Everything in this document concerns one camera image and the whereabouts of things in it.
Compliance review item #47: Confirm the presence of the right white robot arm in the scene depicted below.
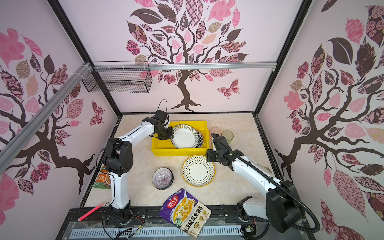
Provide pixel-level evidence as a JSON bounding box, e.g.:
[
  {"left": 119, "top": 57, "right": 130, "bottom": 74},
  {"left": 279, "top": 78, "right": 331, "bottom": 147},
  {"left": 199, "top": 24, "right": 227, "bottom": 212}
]
[{"left": 206, "top": 134, "right": 305, "bottom": 233}]

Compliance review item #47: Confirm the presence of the pink marker pen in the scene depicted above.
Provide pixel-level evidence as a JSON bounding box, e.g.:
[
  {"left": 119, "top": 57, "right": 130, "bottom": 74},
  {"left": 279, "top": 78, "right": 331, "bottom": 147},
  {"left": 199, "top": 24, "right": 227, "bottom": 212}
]
[{"left": 78, "top": 201, "right": 106, "bottom": 222}]

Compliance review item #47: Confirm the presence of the yellow plastic bin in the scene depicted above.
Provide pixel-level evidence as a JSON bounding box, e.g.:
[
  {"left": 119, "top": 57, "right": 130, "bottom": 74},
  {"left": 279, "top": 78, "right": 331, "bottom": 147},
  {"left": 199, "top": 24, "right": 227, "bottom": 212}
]
[{"left": 151, "top": 121, "right": 210, "bottom": 157}]

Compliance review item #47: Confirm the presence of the black wire basket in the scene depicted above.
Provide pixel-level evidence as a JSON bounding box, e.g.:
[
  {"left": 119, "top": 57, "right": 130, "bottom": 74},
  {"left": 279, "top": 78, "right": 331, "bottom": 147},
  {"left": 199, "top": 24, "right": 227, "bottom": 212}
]
[{"left": 82, "top": 60, "right": 153, "bottom": 94}]

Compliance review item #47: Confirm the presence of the aluminium rail left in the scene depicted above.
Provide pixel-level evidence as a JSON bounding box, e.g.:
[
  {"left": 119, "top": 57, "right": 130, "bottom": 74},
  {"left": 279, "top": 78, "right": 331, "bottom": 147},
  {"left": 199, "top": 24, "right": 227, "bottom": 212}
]
[{"left": 1, "top": 63, "right": 92, "bottom": 173}]

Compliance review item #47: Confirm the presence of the black white geometric plate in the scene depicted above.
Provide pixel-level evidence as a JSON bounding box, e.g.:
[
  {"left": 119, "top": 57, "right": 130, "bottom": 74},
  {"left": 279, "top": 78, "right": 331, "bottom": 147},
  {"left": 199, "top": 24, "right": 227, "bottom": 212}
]
[{"left": 195, "top": 130, "right": 205, "bottom": 149}]

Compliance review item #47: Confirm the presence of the yellow dotted plate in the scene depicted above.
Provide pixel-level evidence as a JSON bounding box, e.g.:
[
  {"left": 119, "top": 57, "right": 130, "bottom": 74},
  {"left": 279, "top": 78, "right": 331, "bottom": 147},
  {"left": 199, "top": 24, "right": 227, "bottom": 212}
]
[{"left": 182, "top": 155, "right": 216, "bottom": 188}]

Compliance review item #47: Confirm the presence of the aluminium rail back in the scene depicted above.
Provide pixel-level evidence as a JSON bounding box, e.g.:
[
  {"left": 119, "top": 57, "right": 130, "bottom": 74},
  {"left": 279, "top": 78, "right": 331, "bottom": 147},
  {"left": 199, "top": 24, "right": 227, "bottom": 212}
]
[{"left": 93, "top": 62, "right": 277, "bottom": 71}]

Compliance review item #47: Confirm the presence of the purple seasoning packet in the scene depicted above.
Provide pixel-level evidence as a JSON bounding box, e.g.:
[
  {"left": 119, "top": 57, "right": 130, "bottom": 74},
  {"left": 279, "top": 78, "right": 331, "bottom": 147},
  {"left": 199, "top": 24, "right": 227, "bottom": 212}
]
[{"left": 159, "top": 188, "right": 212, "bottom": 239}]

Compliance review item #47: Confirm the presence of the green translucent cup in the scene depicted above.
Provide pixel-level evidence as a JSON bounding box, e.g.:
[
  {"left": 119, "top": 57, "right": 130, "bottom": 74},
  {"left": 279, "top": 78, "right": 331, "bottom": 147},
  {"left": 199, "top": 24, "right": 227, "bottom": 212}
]
[{"left": 221, "top": 130, "right": 234, "bottom": 145}]

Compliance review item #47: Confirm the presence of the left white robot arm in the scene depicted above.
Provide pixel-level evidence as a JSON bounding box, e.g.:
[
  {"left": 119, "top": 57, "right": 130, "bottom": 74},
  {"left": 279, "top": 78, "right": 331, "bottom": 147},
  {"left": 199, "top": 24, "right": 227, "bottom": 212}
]
[{"left": 103, "top": 110, "right": 174, "bottom": 225}]

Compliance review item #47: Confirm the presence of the white vent grille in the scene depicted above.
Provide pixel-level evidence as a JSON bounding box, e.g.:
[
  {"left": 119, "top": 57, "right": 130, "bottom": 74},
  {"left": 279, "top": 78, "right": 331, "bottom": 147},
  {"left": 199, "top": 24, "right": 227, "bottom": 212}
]
[{"left": 69, "top": 226, "right": 242, "bottom": 240}]

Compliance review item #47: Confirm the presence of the white striped rim plate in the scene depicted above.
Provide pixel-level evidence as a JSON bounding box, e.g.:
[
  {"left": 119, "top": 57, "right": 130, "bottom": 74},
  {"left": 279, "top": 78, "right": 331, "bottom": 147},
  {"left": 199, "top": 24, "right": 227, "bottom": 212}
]
[{"left": 171, "top": 124, "right": 199, "bottom": 149}]

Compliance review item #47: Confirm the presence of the pink translucent cup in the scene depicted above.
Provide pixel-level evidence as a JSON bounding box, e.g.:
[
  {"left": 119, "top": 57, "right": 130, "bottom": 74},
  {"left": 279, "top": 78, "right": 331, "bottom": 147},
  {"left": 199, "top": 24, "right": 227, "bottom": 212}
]
[{"left": 209, "top": 127, "right": 222, "bottom": 141}]

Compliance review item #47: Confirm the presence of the purple patterned bowl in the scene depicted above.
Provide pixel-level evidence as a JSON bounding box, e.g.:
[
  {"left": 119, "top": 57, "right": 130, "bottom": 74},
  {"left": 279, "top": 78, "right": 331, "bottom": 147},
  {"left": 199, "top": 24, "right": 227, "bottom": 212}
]
[{"left": 152, "top": 168, "right": 174, "bottom": 190}]

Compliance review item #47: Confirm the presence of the aluminium rail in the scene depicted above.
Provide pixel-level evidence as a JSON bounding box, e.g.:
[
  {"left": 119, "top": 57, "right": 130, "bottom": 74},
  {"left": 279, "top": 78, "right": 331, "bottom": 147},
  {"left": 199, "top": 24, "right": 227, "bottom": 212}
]
[
  {"left": 93, "top": 62, "right": 277, "bottom": 71},
  {"left": 1, "top": 63, "right": 92, "bottom": 173}
]

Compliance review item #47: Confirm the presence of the black corrugated cable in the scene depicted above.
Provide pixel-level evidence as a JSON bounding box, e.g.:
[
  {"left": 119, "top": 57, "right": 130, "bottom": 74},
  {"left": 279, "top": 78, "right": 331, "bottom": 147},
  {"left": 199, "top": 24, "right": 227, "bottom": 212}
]
[{"left": 211, "top": 133, "right": 321, "bottom": 233}]

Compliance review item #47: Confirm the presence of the green food packet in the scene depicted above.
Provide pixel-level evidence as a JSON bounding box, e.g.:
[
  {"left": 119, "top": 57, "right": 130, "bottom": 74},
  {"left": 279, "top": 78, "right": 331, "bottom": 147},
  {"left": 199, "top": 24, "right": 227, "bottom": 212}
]
[{"left": 93, "top": 166, "right": 111, "bottom": 189}]

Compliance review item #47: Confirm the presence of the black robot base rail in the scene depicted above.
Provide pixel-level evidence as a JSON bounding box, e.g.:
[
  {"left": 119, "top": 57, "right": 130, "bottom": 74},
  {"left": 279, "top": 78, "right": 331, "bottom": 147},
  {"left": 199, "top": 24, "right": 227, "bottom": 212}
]
[{"left": 56, "top": 205, "right": 269, "bottom": 240}]

